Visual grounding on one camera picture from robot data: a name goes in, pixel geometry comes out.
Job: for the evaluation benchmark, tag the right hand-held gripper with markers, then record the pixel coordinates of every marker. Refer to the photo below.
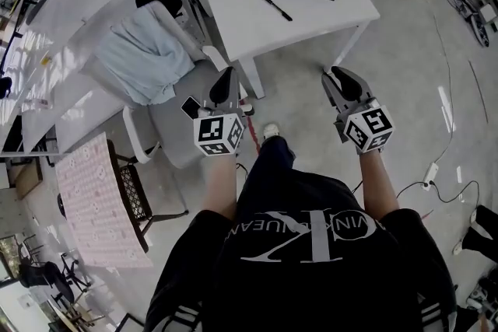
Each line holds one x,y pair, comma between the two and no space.
369,128

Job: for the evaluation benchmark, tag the black metal frame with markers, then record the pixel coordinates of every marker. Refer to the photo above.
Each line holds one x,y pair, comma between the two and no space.
130,322

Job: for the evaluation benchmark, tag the black metal lattice table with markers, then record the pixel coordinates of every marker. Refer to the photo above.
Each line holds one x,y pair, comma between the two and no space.
132,190

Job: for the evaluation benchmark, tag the pink patterned tablecloth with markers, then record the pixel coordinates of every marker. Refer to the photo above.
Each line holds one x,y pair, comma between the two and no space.
97,206

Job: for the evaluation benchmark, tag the person's left forearm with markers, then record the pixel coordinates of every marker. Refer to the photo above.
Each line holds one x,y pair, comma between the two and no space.
219,182

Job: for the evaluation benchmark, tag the white square table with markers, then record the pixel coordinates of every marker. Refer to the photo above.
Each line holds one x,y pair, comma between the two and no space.
241,31

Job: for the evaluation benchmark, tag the black pen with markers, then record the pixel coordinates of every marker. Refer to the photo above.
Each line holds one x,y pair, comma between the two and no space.
277,8

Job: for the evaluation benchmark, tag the black mesh office chair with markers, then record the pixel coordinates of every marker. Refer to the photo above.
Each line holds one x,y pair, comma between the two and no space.
50,276

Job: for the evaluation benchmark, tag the light blue cloth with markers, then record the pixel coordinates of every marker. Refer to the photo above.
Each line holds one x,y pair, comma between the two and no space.
144,62

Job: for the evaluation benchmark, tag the wooden stool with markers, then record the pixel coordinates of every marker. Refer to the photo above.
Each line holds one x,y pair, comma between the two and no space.
79,315

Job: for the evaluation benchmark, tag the brown cardboard piece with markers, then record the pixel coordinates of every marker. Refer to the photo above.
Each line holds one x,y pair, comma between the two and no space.
25,179

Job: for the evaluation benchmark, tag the person's right forearm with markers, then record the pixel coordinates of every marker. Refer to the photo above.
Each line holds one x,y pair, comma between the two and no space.
379,182

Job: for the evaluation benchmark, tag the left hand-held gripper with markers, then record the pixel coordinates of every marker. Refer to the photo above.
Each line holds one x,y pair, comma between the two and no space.
212,130

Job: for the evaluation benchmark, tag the thin brown stick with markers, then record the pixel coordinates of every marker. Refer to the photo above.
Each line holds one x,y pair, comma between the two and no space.
479,93

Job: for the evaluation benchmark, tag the person's white shoe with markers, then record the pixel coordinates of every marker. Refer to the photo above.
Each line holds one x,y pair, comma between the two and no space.
474,214
271,129
458,247

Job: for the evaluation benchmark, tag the black equipment pile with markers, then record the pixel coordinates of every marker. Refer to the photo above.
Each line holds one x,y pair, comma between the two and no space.
484,295

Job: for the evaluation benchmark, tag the person's black printed t-shirt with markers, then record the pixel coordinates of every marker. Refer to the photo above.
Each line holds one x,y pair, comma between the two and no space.
303,284

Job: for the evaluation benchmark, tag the person's dark trousers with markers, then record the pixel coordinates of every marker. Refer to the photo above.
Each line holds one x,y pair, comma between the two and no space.
272,163

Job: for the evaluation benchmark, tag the long white desk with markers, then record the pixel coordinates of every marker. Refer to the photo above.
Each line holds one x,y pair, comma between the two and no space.
78,50

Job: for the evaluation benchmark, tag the grey white office chair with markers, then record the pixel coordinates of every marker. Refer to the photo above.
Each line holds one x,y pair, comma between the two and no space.
183,140

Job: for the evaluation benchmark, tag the black smartphone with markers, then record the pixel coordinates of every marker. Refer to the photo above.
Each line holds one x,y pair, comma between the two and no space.
190,107

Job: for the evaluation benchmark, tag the white power strip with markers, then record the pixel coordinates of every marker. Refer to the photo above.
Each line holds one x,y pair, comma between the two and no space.
431,175

